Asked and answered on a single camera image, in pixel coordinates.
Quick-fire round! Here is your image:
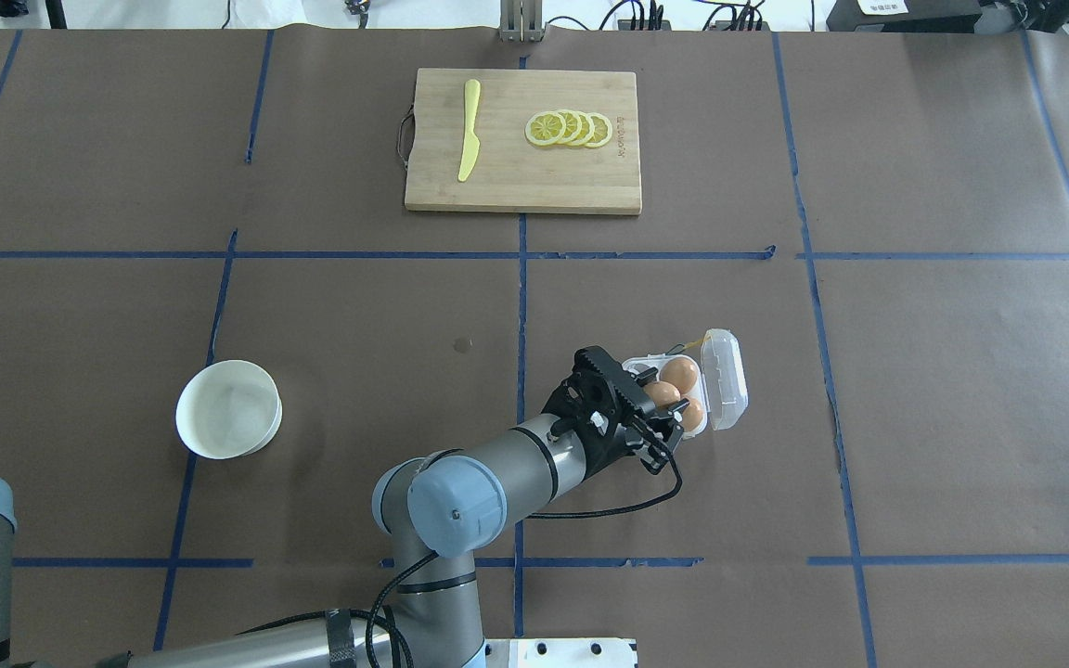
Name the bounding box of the lemon slice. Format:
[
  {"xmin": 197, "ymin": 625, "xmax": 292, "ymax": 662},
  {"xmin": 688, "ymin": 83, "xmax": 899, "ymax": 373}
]
[
  {"xmin": 583, "ymin": 111, "xmax": 611, "ymax": 147},
  {"xmin": 567, "ymin": 111, "xmax": 595, "ymax": 147},
  {"xmin": 555, "ymin": 109, "xmax": 586, "ymax": 147},
  {"xmin": 523, "ymin": 111, "xmax": 568, "ymax": 147}
]

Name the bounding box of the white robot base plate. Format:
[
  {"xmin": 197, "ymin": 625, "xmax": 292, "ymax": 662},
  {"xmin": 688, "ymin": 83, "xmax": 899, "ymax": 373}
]
[{"xmin": 483, "ymin": 637, "xmax": 639, "ymax": 668}]

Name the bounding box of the clear plastic egg box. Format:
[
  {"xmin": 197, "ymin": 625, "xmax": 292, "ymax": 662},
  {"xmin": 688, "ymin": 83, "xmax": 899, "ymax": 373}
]
[{"xmin": 621, "ymin": 328, "xmax": 750, "ymax": 440}]

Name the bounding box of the aluminium frame post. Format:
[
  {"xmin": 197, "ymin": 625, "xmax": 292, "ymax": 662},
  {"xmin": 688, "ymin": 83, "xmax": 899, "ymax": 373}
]
[{"xmin": 499, "ymin": 0, "xmax": 547, "ymax": 43}]

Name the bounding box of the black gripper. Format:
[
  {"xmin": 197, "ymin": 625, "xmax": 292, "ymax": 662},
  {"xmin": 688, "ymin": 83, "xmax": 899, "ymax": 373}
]
[{"xmin": 540, "ymin": 346, "xmax": 690, "ymax": 475}]

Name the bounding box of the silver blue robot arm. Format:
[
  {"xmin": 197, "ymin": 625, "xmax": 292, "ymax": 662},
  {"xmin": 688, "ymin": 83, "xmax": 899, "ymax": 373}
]
[{"xmin": 0, "ymin": 346, "xmax": 703, "ymax": 667}]

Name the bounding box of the brown egg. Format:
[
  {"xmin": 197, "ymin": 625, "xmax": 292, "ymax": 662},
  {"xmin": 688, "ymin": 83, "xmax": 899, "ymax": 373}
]
[
  {"xmin": 659, "ymin": 355, "xmax": 700, "ymax": 394},
  {"xmin": 677, "ymin": 397, "xmax": 707, "ymax": 434},
  {"xmin": 642, "ymin": 380, "xmax": 683, "ymax": 409}
]

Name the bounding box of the wooden cutting board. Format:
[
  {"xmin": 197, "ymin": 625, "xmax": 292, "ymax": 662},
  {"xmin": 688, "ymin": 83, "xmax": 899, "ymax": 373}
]
[{"xmin": 405, "ymin": 68, "xmax": 642, "ymax": 215}]

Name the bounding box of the yellow plastic knife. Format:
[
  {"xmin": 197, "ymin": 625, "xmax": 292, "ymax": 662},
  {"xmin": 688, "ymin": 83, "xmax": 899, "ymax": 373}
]
[{"xmin": 458, "ymin": 79, "xmax": 481, "ymax": 183}]

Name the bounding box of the white paper bowl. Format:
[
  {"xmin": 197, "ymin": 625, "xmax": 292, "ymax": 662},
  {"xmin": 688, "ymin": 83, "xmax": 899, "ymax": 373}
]
[{"xmin": 174, "ymin": 360, "xmax": 284, "ymax": 460}]

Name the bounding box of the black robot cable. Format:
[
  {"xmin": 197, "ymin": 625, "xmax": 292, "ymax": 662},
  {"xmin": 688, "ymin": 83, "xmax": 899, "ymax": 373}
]
[{"xmin": 365, "ymin": 422, "xmax": 684, "ymax": 668}]

